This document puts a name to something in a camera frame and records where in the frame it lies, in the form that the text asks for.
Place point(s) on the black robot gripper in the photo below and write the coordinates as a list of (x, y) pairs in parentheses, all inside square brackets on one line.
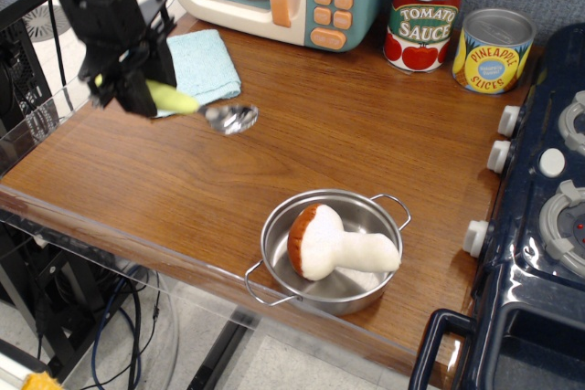
[(126, 44)]

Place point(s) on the spoon with green handle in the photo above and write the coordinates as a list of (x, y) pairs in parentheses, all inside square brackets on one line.
[(219, 116)]

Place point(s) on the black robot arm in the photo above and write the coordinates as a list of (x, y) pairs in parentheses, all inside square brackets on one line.
[(126, 48)]

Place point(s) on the plush mushroom toy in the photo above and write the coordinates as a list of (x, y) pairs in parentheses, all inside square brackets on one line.
[(318, 244)]

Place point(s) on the light blue folded towel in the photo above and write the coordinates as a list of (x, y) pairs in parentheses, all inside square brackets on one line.
[(204, 74)]

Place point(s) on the tomato sauce can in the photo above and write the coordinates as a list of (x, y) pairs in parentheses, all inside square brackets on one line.
[(419, 33)]

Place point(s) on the pineapple slices can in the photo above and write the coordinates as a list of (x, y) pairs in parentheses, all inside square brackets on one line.
[(492, 50)]

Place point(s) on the dark blue toy stove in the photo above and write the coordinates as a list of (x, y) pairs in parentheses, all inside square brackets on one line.
[(526, 329)]

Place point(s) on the steel pan with handles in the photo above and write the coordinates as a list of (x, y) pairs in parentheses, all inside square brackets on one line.
[(344, 291)]

